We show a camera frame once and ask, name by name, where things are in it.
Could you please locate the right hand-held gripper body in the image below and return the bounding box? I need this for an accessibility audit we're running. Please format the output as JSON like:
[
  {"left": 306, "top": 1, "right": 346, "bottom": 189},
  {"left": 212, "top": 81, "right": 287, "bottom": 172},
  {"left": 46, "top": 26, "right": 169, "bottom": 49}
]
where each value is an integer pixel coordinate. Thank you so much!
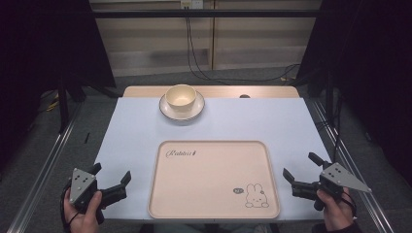
[{"left": 291, "top": 162, "right": 373, "bottom": 212}]

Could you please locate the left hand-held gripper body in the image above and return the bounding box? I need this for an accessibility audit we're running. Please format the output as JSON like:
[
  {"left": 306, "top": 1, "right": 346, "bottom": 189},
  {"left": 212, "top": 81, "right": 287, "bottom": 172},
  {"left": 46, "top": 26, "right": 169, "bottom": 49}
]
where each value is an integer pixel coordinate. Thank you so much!
[{"left": 66, "top": 167, "right": 128, "bottom": 225}]

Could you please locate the beige tray with rabbit print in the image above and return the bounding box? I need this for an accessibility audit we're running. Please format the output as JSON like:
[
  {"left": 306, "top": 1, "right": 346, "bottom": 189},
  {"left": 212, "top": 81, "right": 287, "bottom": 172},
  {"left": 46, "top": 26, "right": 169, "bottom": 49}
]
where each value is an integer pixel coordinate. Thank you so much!
[{"left": 147, "top": 139, "right": 282, "bottom": 220}]

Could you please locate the cream saucer plate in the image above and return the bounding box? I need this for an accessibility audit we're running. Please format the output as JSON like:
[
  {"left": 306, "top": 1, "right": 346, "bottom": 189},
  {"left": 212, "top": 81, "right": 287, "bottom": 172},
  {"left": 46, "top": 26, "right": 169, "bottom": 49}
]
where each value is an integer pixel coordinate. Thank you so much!
[{"left": 158, "top": 90, "right": 206, "bottom": 122}]

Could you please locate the cream bowl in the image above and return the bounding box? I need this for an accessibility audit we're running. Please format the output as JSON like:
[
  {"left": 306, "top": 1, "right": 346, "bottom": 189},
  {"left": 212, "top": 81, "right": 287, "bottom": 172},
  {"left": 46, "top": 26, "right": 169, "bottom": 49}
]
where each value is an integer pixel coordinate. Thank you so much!
[{"left": 164, "top": 83, "right": 197, "bottom": 114}]

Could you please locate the person's left hand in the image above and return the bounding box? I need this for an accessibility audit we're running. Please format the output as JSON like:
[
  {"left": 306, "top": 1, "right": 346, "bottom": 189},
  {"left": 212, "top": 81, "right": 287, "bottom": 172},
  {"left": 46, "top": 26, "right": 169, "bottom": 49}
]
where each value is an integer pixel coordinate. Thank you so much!
[{"left": 63, "top": 187, "right": 103, "bottom": 233}]

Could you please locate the person's right hand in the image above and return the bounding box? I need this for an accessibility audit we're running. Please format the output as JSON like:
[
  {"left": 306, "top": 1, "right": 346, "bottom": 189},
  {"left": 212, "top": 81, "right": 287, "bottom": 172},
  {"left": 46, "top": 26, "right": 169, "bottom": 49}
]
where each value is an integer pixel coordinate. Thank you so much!
[{"left": 316, "top": 187, "right": 357, "bottom": 233}]

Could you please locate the light blue table mat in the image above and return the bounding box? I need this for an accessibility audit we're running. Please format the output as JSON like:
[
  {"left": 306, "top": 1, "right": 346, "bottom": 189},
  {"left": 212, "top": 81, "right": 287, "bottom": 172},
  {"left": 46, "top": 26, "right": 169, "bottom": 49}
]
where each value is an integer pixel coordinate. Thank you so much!
[{"left": 92, "top": 96, "right": 333, "bottom": 222}]

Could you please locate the black metal stand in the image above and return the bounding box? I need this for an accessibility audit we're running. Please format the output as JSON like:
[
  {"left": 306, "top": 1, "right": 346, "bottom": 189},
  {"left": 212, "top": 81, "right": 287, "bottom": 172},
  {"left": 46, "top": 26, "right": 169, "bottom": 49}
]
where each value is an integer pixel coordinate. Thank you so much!
[
  {"left": 56, "top": 76, "right": 70, "bottom": 133},
  {"left": 325, "top": 69, "right": 335, "bottom": 127}
]

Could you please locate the dark curtain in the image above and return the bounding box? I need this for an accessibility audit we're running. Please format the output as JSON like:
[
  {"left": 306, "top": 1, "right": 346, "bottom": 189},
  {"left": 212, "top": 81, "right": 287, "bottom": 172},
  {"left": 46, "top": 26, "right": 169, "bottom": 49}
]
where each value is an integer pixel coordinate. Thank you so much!
[
  {"left": 296, "top": 0, "right": 412, "bottom": 188},
  {"left": 0, "top": 0, "right": 117, "bottom": 169}
]

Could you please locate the black horizontal bar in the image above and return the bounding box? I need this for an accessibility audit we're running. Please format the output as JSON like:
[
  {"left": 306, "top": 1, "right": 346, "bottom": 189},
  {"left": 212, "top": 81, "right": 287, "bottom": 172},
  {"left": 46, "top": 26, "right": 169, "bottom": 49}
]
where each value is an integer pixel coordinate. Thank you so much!
[{"left": 91, "top": 9, "right": 322, "bottom": 19}]

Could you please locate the black wrist strap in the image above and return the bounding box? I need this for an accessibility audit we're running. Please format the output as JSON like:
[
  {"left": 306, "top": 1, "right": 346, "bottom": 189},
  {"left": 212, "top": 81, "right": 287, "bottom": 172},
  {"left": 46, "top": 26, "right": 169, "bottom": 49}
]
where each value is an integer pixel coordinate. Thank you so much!
[
  {"left": 59, "top": 183, "right": 80, "bottom": 233},
  {"left": 340, "top": 190, "right": 358, "bottom": 218}
]

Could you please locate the aluminium rail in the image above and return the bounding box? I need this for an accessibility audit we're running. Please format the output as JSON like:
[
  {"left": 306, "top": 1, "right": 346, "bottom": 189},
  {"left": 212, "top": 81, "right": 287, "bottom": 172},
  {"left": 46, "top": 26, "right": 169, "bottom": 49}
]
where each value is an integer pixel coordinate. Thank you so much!
[
  {"left": 310, "top": 98, "right": 395, "bottom": 233},
  {"left": 6, "top": 102, "right": 84, "bottom": 233}
]

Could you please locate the black cable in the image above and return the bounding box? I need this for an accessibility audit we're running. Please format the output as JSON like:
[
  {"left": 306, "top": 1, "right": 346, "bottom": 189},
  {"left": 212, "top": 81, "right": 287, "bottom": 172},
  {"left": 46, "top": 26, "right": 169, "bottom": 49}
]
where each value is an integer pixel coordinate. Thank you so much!
[
  {"left": 184, "top": 7, "right": 302, "bottom": 83},
  {"left": 185, "top": 7, "right": 227, "bottom": 84}
]

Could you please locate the wall power socket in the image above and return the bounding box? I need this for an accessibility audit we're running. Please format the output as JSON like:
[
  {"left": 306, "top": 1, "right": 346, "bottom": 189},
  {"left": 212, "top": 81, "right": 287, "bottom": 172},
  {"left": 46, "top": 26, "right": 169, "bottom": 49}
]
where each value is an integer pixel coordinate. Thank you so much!
[{"left": 180, "top": 0, "right": 205, "bottom": 10}]

